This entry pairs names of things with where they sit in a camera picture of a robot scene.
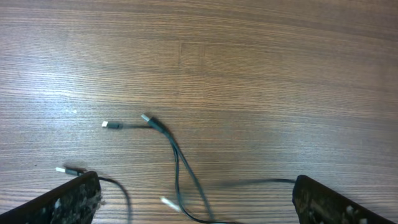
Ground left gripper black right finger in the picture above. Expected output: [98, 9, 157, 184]
[292, 175, 394, 224]

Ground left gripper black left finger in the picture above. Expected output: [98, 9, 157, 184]
[1, 171, 101, 224]

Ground black thin cable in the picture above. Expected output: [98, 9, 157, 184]
[55, 120, 156, 224]

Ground black thick cable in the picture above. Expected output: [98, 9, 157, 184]
[140, 113, 299, 224]

